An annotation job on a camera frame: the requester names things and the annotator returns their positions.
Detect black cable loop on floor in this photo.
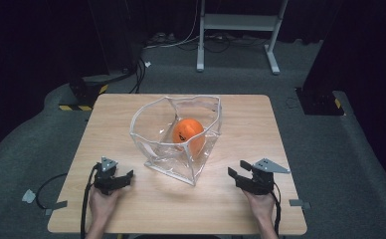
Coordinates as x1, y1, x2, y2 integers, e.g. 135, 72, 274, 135
35, 172, 69, 211

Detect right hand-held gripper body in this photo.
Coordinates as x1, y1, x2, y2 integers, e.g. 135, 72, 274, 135
244, 157, 291, 196

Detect white crumpled scrap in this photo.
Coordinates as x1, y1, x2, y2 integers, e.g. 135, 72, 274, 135
21, 188, 37, 204

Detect white metal stand frame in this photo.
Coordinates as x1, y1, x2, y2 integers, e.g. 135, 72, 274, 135
196, 0, 289, 76

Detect person's right hand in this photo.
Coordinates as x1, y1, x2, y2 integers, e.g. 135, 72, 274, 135
243, 188, 278, 222

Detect grey tape strip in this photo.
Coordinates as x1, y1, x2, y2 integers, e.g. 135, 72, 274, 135
289, 198, 312, 210
44, 200, 69, 216

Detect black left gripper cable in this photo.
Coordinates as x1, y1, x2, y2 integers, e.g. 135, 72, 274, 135
80, 162, 101, 239

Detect black floor cable bundle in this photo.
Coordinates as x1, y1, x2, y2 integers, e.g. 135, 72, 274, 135
129, 58, 148, 95

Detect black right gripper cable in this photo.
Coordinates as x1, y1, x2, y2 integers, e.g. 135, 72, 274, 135
270, 181, 283, 237

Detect white floor cable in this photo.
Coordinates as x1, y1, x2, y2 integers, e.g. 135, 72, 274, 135
143, 0, 203, 51

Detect orange round fruit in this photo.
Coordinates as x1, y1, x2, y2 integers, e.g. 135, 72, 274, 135
171, 118, 206, 157

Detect clear plastic bag white trim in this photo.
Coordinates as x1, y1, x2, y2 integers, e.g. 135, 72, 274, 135
128, 95, 223, 187

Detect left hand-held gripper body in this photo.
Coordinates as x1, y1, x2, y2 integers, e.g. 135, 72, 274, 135
93, 156, 124, 196

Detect black square stand base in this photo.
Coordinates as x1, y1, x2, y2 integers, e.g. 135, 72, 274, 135
294, 87, 345, 117

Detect black stand base hazard striped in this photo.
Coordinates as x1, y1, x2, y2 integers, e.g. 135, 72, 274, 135
58, 71, 139, 113

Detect person's left hand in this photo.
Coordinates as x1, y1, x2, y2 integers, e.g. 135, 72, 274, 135
89, 186, 122, 222

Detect black cables under stand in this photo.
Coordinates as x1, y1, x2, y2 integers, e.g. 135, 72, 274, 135
177, 33, 269, 54

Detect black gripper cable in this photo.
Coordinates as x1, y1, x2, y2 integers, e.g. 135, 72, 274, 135
80, 162, 101, 239
270, 181, 283, 237

